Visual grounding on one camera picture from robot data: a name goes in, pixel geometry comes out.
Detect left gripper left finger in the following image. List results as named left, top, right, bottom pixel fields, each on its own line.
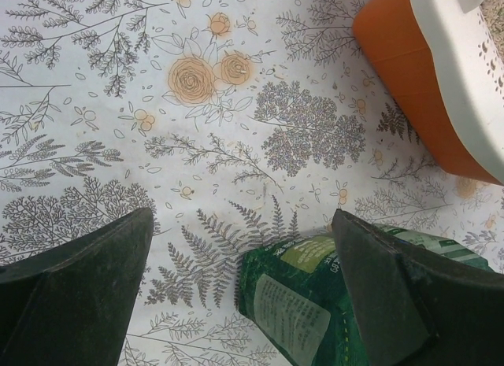
left=1, top=208, right=154, bottom=365

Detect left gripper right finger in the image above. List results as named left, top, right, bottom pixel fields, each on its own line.
left=332, top=209, right=503, bottom=365

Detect green litter bag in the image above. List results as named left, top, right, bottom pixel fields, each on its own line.
left=239, top=224, right=493, bottom=365

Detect white orange litter box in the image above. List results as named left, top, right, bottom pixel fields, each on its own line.
left=352, top=0, right=503, bottom=185

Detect cat litter granules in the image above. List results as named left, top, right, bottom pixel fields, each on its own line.
left=480, top=0, right=503, bottom=33

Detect floral table mat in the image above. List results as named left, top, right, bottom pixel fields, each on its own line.
left=1, top=0, right=503, bottom=365

